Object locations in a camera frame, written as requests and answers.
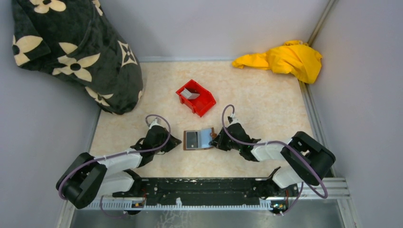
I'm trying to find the black credit card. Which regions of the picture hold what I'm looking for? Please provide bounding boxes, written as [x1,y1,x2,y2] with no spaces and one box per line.
[185,131,198,150]

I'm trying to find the brown leather card holder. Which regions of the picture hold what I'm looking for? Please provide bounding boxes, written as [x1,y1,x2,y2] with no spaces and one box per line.
[183,127,216,151]

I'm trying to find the red plastic bin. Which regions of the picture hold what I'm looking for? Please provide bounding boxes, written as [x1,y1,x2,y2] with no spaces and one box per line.
[176,79,216,117]

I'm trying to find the grey cards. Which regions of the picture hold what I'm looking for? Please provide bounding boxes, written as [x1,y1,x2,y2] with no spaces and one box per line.
[181,88,200,100]

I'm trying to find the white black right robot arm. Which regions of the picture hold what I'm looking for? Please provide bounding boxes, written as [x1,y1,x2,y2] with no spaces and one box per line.
[209,115,336,196]

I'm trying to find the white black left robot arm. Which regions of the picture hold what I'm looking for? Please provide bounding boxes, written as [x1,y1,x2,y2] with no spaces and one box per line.
[56,114,182,209]

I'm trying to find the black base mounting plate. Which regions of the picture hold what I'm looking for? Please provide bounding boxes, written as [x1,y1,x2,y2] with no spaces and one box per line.
[112,178,298,206]

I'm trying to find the yellow crumpled cloth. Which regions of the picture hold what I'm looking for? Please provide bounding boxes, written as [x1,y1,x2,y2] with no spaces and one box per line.
[232,40,323,84]

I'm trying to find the black floral plush blanket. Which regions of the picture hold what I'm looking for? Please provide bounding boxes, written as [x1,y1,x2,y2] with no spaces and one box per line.
[11,0,144,115]

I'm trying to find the white slotted cable duct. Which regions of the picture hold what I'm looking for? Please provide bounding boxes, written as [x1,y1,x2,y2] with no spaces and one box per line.
[85,199,273,211]

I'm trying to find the aluminium frame rail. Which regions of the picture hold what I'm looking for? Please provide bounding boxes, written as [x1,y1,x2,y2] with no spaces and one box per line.
[255,177,351,200]

